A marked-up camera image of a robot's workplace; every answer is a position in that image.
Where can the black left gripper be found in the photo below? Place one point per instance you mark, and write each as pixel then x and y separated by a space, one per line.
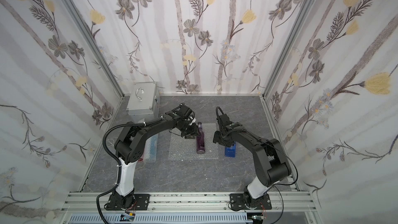
pixel 191 129

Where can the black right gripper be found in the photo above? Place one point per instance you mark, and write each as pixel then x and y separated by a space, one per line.
pixel 221 140

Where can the blue tape dispenser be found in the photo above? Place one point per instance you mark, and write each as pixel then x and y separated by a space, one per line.
pixel 230 151

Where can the purple glass bottle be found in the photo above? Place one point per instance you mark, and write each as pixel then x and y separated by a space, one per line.
pixel 200 140

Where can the bubble wrap sheet stack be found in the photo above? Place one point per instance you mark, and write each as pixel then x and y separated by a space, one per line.
pixel 186 149

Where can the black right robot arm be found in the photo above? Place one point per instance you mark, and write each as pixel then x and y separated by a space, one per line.
pixel 271 164

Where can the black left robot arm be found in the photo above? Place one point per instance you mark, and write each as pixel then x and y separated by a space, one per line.
pixel 130 145

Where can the silver metal first-aid case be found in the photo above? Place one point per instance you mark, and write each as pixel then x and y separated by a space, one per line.
pixel 144 102

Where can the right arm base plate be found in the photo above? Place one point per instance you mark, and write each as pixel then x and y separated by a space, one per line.
pixel 244 201

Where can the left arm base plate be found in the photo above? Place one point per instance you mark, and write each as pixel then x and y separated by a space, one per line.
pixel 130 202

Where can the white slotted cable duct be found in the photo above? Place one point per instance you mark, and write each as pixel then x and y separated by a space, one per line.
pixel 182 218

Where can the aluminium frame rail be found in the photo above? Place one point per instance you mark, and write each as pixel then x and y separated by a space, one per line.
pixel 211 202

